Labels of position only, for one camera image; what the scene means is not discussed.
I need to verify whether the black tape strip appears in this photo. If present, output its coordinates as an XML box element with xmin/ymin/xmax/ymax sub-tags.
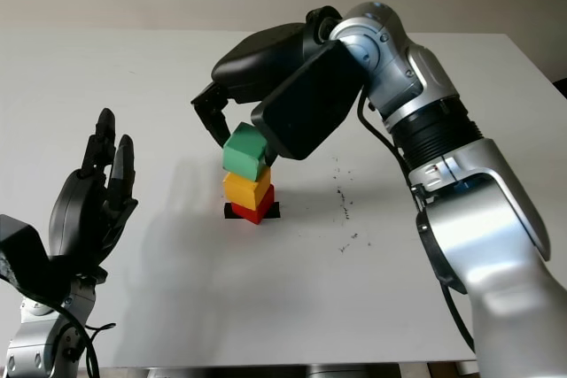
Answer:
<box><xmin>224</xmin><ymin>202</ymin><xmax>281</xmax><ymax>220</ymax></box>

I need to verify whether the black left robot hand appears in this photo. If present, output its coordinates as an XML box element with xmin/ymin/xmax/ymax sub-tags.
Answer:
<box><xmin>47</xmin><ymin>107</ymin><xmax>139</xmax><ymax>284</ymax></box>

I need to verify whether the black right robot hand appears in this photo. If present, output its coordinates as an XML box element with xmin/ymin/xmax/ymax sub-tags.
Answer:
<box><xmin>190</xmin><ymin>22</ymin><xmax>331</xmax><ymax>148</ymax></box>

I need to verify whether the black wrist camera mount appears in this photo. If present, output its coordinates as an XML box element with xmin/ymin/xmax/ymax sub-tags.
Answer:
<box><xmin>250</xmin><ymin>39</ymin><xmax>365</xmax><ymax>161</ymax></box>
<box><xmin>0</xmin><ymin>213</ymin><xmax>74</xmax><ymax>305</ymax></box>

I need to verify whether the yellow wooden block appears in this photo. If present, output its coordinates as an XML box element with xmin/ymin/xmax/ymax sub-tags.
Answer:
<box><xmin>222</xmin><ymin>166</ymin><xmax>272</xmax><ymax>211</ymax></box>

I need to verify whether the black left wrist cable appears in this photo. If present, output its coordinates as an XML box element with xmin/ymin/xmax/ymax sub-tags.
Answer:
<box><xmin>42</xmin><ymin>297</ymin><xmax>117</xmax><ymax>378</ymax></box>

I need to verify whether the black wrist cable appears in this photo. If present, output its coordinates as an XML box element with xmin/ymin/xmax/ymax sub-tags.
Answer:
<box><xmin>356</xmin><ymin>89</ymin><xmax>478</xmax><ymax>352</ymax></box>
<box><xmin>42</xmin><ymin>297</ymin><xmax>117</xmax><ymax>378</ymax></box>

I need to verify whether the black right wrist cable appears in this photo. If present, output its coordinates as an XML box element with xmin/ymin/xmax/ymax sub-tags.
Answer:
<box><xmin>356</xmin><ymin>89</ymin><xmax>478</xmax><ymax>352</ymax></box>

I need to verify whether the green wooden block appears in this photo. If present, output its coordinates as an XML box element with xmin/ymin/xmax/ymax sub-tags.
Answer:
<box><xmin>221</xmin><ymin>122</ymin><xmax>269</xmax><ymax>182</ymax></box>

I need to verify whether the red wooden block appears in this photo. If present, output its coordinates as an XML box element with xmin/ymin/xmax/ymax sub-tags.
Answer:
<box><xmin>229</xmin><ymin>183</ymin><xmax>276</xmax><ymax>225</ymax></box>

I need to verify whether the grey robot torso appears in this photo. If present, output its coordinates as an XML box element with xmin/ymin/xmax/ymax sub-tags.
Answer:
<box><xmin>145</xmin><ymin>363</ymin><xmax>402</xmax><ymax>378</ymax></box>

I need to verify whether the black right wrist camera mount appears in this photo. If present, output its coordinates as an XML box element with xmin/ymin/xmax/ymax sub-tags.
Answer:
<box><xmin>250</xmin><ymin>39</ymin><xmax>365</xmax><ymax>161</ymax></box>

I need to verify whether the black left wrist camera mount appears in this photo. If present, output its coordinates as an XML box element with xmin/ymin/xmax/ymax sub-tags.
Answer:
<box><xmin>0</xmin><ymin>213</ymin><xmax>74</xmax><ymax>305</ymax></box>

